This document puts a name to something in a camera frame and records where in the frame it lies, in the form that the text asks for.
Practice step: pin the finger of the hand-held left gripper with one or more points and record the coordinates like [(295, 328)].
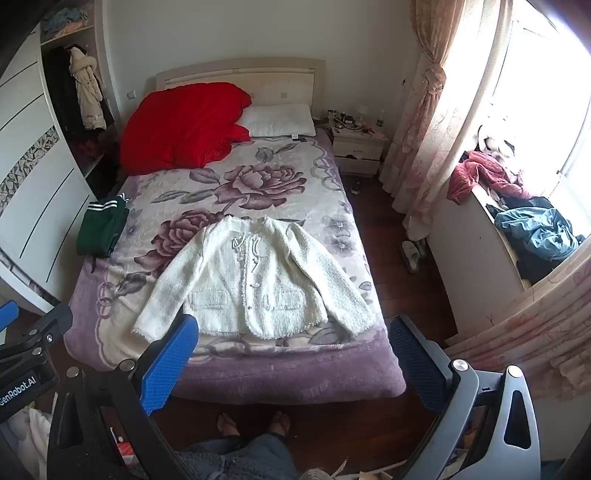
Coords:
[(7, 316)]

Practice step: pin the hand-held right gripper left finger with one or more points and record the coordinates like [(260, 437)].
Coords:
[(171, 362)]

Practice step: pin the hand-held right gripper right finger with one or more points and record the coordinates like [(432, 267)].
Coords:
[(415, 364)]

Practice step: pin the white fuzzy jacket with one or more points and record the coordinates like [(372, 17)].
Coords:
[(258, 286)]

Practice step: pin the pink clothes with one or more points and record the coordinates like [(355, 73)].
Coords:
[(485, 173)]

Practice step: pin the pile of clothes on shelf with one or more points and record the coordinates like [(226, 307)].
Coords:
[(64, 21)]

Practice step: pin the white cloth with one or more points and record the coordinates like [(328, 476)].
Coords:
[(27, 438)]

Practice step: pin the grey slipper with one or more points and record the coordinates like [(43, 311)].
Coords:
[(422, 247), (408, 256)]

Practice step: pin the white window seat cabinet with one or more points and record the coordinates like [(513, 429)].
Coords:
[(466, 267)]

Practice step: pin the person's legs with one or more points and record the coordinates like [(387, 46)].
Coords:
[(240, 457)]

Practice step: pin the white wardrobe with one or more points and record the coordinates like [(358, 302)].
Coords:
[(37, 198)]

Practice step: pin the green pants with white stripes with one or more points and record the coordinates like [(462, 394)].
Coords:
[(99, 230)]

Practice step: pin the pink floral curtain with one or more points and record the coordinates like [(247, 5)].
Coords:
[(540, 323), (425, 115)]

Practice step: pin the blue jacket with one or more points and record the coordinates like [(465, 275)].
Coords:
[(535, 230)]

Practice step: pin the dark shoe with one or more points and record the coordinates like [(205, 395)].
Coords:
[(356, 186)]

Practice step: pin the floral purple blanket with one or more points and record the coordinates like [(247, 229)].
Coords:
[(277, 184)]

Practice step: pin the white nightstand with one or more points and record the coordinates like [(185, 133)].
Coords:
[(358, 150)]

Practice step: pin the red duvet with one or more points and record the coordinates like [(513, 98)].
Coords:
[(180, 129)]

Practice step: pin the beige hanging coat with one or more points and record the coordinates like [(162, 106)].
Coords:
[(87, 92)]

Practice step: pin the green bottle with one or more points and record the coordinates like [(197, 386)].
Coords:
[(380, 120)]

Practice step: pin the white pillow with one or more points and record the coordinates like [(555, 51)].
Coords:
[(277, 121)]

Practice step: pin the beige bed headboard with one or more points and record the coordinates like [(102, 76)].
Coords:
[(277, 76)]

